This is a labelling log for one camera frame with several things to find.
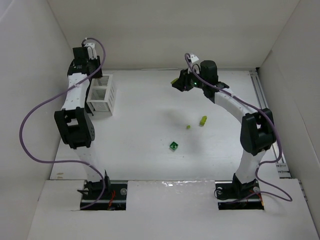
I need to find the lime curved lego brick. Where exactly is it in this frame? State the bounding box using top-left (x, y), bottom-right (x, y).
top-left (199, 115), bottom-right (208, 127)

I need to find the small green lego cube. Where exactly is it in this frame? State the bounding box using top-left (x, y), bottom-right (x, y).
top-left (169, 141), bottom-right (179, 151)

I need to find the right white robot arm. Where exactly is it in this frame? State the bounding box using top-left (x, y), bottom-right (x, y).
top-left (171, 57), bottom-right (276, 200)

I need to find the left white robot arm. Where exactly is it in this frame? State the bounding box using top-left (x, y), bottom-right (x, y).
top-left (54, 43), bottom-right (111, 197)

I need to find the white slatted container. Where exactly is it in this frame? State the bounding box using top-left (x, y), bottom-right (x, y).
top-left (86, 74), bottom-right (117, 115)

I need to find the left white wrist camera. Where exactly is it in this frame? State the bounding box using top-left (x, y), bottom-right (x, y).
top-left (84, 42), bottom-right (97, 60)

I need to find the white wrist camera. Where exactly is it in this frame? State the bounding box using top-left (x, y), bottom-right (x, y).
top-left (187, 53), bottom-right (200, 65)
top-left (84, 42), bottom-right (97, 60)

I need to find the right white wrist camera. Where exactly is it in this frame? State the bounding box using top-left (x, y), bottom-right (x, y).
top-left (187, 53), bottom-right (200, 65)

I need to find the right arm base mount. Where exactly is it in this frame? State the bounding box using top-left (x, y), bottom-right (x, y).
top-left (213, 174), bottom-right (265, 211)

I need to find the aluminium rail right side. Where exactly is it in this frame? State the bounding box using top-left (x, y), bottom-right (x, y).
top-left (249, 69), bottom-right (292, 179)

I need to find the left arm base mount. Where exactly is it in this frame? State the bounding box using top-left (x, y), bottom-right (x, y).
top-left (77, 173), bottom-right (128, 211)

